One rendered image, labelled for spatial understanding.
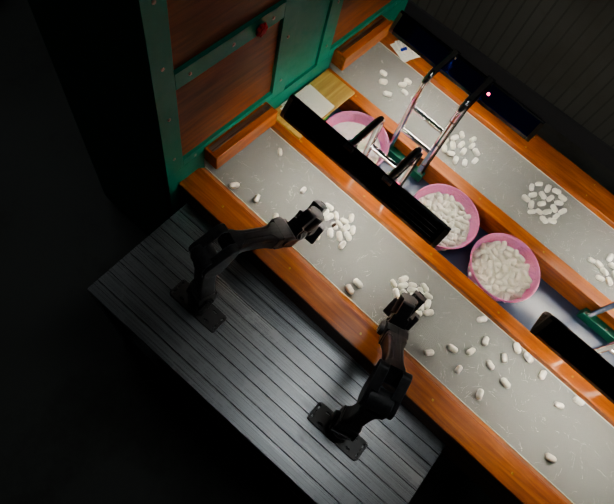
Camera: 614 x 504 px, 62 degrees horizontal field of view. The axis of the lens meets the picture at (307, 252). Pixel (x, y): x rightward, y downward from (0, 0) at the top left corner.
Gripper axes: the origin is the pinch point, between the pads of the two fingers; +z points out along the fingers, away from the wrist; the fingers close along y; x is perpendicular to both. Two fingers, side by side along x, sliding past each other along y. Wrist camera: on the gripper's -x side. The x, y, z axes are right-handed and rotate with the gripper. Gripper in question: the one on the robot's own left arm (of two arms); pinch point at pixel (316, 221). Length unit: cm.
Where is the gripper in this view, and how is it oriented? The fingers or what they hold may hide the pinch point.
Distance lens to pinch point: 171.8
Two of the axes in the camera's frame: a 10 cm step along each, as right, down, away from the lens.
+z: 4.0, -2.3, 8.9
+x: -5.6, 7.1, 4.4
